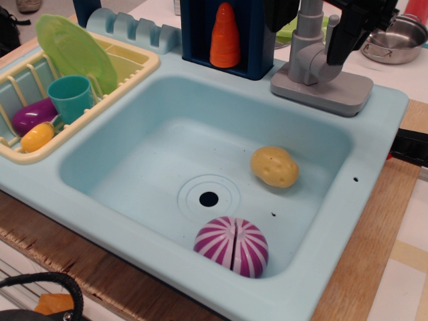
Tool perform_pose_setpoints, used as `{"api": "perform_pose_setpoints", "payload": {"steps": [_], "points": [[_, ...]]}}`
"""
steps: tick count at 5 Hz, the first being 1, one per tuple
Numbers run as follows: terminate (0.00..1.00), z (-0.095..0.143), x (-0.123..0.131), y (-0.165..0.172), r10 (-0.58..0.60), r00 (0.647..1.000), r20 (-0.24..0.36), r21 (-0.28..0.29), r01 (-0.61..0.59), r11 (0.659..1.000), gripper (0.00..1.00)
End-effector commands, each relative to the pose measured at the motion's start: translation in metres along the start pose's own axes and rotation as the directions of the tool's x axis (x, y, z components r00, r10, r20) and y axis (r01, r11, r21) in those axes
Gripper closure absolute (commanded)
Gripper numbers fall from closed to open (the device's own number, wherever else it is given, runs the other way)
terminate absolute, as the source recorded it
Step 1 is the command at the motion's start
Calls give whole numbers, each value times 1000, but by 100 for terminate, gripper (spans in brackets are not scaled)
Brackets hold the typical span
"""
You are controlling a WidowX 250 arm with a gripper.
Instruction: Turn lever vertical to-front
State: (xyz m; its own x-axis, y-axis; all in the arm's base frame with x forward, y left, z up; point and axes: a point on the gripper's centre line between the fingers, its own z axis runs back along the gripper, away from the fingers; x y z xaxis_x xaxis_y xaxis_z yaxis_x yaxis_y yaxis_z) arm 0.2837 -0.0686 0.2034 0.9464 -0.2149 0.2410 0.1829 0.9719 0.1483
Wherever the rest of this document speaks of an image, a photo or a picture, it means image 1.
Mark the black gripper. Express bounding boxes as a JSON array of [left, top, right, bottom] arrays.
[[263, 0, 399, 66]]

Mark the grey faucet lever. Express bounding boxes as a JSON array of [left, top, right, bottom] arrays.
[[324, 15, 340, 61]]

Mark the green tray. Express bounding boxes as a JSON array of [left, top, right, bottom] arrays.
[[276, 16, 329, 40]]

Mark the grey toy faucet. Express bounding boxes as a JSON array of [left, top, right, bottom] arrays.
[[270, 1, 374, 117]]

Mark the steel pot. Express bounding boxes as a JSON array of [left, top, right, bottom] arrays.
[[360, 15, 427, 65]]

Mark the orange toy carrot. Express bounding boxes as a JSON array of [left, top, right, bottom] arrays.
[[209, 2, 241, 68]]

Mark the dark blue holder box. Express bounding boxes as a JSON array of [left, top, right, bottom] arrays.
[[180, 0, 276, 80]]

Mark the yellow toy potato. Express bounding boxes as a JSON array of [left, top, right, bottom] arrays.
[[250, 146, 300, 189]]

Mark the black clamp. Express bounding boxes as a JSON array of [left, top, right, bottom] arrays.
[[390, 128, 427, 167]]

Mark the light blue toy sink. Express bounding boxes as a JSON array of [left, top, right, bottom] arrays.
[[1, 49, 408, 320]]

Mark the purple striped toy onion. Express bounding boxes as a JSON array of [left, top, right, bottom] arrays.
[[193, 216, 269, 278]]

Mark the green toy plate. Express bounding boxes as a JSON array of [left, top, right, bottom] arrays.
[[35, 14, 118, 94]]

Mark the teal toy cup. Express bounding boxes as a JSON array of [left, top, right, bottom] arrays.
[[47, 75, 95, 124]]

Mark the purple toy eggplant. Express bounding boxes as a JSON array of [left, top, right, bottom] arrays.
[[12, 98, 58, 137]]

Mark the shoe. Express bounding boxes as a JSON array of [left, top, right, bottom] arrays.
[[15, 0, 41, 14]]

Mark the cream dish rack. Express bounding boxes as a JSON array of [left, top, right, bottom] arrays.
[[1, 33, 160, 165]]

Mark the yellow toy lemon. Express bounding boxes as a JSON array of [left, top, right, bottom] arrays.
[[21, 122, 55, 152]]

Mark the black bag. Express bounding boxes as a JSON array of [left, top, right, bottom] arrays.
[[0, 7, 31, 57]]

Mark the orange paper piece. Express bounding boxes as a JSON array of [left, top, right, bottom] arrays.
[[33, 294, 74, 316]]

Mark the black cable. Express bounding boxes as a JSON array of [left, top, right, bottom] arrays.
[[0, 272, 84, 321]]

